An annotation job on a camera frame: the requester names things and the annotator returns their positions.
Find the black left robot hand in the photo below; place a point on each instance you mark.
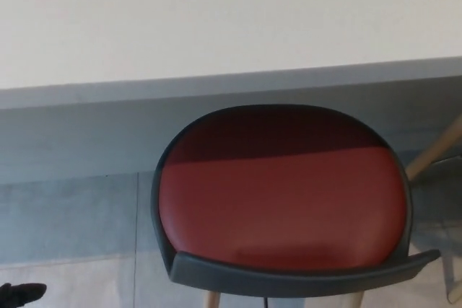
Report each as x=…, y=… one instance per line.
x=21, y=295

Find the bar stool with wooden legs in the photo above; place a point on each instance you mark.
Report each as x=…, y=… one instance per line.
x=429, y=158

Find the dark grey red-seated bar stool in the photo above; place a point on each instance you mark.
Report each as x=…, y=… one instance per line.
x=281, y=200

